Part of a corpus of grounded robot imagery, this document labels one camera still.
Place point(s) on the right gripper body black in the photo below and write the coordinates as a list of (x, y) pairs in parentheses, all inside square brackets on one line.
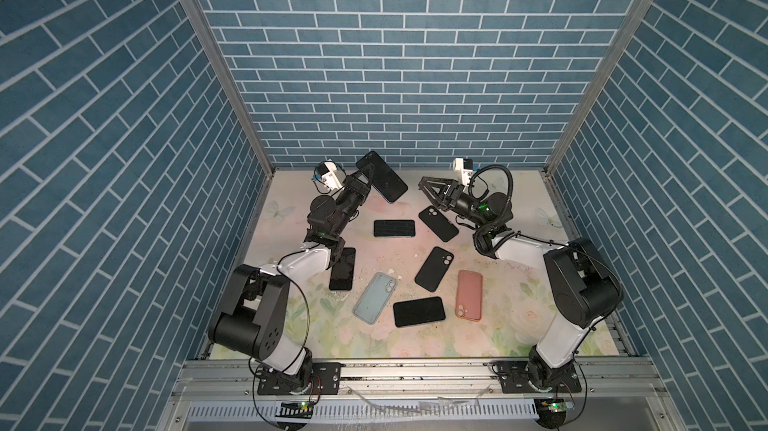
[(467, 205)]

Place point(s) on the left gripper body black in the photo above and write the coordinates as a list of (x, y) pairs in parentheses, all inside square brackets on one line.
[(354, 197)]

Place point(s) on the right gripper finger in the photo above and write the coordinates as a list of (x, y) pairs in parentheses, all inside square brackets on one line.
[(438, 197), (434, 184)]

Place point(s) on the blue phone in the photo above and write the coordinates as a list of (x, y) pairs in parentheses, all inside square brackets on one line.
[(382, 177)]

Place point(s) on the light blue phone case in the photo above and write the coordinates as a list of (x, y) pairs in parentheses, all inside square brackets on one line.
[(374, 298)]

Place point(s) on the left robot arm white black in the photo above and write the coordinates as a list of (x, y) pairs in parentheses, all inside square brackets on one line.
[(252, 310)]

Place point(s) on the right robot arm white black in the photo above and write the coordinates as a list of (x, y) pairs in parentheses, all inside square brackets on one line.
[(585, 290)]

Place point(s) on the black phone case upper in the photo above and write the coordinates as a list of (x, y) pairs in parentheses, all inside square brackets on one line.
[(438, 223)]

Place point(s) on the black phone case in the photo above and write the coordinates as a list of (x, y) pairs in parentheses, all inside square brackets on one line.
[(434, 269), (438, 223)]

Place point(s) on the black phone upper centre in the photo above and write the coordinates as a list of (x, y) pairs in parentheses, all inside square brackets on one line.
[(394, 228)]

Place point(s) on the black phone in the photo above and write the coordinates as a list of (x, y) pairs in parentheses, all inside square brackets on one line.
[(394, 228), (418, 312), (342, 272)]

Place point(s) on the black phone case middle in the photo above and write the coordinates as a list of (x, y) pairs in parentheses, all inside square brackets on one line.
[(434, 269)]

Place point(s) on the black phone left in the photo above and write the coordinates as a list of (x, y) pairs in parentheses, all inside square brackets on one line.
[(342, 272)]

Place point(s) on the pink phone case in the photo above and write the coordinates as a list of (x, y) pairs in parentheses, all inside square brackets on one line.
[(469, 295)]

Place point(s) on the black phone lower centre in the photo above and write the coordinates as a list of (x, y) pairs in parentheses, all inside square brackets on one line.
[(418, 312)]

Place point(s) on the right controller board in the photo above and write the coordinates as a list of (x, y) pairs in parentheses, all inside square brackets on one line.
[(552, 413)]

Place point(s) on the controller board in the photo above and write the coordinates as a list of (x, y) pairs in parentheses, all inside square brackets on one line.
[(552, 413), (294, 410)]

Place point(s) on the left controller board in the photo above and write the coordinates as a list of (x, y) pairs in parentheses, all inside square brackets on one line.
[(294, 410)]

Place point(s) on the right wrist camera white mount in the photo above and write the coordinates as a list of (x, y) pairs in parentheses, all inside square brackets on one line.
[(465, 167)]

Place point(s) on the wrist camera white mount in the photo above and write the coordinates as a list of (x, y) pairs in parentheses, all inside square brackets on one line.
[(465, 167), (330, 175)]

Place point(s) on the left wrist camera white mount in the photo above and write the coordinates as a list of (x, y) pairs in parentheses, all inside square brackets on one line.
[(330, 175)]

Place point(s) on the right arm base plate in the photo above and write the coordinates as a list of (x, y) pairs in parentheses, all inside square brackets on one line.
[(524, 376)]

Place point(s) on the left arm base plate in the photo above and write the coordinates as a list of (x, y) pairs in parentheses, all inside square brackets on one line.
[(321, 377)]

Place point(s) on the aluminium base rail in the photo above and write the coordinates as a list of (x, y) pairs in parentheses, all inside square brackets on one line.
[(619, 393)]

